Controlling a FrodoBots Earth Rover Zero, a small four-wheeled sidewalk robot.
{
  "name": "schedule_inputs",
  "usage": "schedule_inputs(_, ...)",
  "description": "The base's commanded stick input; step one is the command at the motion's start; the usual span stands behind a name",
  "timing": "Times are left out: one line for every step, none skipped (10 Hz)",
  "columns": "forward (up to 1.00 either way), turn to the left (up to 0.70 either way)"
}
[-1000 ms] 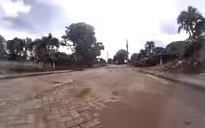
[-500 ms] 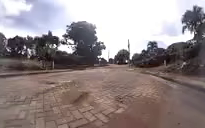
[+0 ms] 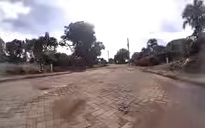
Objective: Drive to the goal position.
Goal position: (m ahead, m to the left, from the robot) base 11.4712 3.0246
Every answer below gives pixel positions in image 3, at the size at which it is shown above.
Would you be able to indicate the thin pole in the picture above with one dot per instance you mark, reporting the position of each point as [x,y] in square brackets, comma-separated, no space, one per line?
[108,55]

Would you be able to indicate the small round tree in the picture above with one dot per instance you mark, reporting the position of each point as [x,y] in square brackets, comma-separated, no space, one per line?
[121,56]

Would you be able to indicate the red brick paved road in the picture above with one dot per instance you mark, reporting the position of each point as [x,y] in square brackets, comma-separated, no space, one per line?
[100,86]

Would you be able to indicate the utility pole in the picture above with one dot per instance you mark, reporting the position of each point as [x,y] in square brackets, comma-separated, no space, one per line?
[128,50]

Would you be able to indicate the large dark broad tree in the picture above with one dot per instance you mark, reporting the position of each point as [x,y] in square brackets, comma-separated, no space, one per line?
[81,40]

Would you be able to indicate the roadside bushes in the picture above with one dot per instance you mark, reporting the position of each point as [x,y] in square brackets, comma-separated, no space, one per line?
[146,60]

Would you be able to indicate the small palm tree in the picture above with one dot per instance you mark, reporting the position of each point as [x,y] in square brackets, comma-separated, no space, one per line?
[152,43]

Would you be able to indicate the grey kerbed sidewalk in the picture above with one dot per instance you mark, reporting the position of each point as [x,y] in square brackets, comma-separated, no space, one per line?
[30,76]

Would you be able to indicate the row of trees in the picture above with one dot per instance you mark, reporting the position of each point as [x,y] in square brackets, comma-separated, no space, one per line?
[16,50]

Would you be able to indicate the cracked grey pavement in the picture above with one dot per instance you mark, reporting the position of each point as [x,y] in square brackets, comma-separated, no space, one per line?
[190,78]

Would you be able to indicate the grass verge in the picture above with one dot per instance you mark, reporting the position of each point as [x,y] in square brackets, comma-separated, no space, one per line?
[13,70]

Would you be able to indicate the tall palm tree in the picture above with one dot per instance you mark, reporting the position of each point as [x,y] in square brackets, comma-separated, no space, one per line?
[195,15]

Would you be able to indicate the stone embankment wall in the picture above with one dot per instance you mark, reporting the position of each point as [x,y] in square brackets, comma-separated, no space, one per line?
[203,56]

